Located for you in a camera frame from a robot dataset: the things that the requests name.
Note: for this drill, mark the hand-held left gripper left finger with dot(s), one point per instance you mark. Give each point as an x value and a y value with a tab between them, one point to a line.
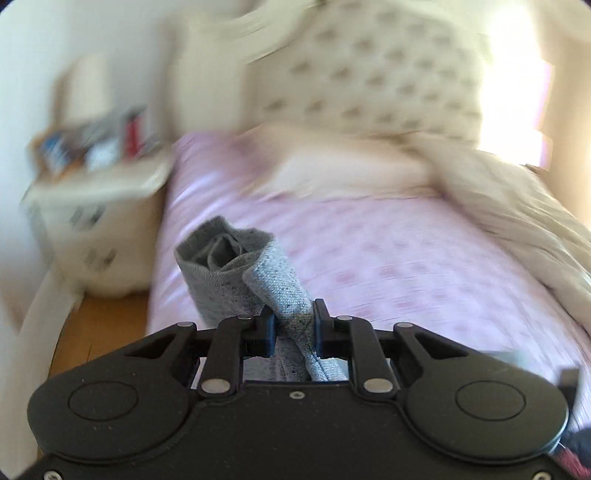
270	334

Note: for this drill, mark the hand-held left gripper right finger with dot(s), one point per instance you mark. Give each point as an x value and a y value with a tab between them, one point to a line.
318	332

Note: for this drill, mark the pink patterned bed sheet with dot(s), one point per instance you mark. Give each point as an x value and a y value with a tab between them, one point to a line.
392	258

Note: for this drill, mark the pale pink pillow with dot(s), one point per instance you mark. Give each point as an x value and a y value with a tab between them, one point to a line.
351	161

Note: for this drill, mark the cream nightstand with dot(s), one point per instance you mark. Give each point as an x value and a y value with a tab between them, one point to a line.
101	207

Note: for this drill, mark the beige duvet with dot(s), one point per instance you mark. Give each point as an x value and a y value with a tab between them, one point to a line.
498	207

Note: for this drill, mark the red bottle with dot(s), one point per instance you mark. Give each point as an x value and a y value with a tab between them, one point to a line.
133	136

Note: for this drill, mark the white tissue box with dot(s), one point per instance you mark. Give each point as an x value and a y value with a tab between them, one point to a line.
104	154

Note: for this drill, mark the tufted cream headboard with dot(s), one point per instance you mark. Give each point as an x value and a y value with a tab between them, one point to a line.
369	69

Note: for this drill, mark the white table lamp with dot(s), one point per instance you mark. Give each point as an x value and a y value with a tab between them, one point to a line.
85	87

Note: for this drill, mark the wooden picture frame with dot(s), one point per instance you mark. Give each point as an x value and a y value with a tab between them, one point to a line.
51	152

